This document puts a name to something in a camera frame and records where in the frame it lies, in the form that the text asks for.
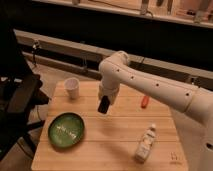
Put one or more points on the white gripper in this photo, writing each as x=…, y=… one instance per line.
x=111, y=94

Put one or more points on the black rectangular eraser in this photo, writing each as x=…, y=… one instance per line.
x=104, y=105

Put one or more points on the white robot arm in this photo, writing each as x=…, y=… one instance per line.
x=195, y=102

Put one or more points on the small orange red object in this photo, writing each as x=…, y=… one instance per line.
x=145, y=101

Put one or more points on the wooden table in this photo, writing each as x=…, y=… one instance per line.
x=110, y=140

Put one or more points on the green glazed bowl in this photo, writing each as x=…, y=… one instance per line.
x=66, y=130

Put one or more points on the white plastic bottle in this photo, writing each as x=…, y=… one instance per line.
x=145, y=145

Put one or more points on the black stand on left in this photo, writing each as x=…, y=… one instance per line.
x=19, y=93

